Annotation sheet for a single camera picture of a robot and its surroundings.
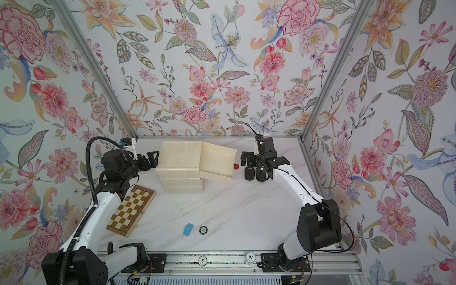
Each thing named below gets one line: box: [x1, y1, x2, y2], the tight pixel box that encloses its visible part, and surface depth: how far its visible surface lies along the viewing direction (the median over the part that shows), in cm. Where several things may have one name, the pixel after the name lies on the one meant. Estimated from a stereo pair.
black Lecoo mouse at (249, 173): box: [244, 166, 255, 181], surface depth 103 cm
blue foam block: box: [182, 222, 195, 237], surface depth 85 cm
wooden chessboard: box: [106, 184, 157, 239], surface depth 88 cm
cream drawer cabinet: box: [154, 140, 205, 193], surface depth 85 cm
